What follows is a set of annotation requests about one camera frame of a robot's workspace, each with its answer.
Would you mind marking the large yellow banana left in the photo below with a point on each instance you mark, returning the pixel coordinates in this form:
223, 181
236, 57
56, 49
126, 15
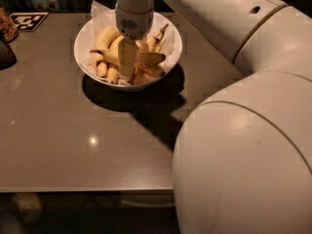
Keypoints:
103, 40

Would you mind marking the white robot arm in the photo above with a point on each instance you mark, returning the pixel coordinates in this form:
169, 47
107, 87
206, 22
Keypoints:
242, 159

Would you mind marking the brown patterned jar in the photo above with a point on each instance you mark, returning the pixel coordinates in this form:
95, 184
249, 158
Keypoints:
7, 26

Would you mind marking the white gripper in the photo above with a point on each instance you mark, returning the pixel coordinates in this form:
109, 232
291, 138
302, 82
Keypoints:
136, 23

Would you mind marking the small yellow banana bottom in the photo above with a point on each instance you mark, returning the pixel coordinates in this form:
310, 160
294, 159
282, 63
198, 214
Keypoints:
139, 77

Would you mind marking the dark round container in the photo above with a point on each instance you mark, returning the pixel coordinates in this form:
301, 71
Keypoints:
7, 56

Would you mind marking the black white marker tag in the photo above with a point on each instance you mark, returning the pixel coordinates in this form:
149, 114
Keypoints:
28, 22

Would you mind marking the white ceramic bowl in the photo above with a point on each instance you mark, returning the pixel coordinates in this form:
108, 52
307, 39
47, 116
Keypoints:
83, 46

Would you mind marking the yellow banana with stem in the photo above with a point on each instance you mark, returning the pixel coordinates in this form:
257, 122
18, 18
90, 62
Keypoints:
153, 43

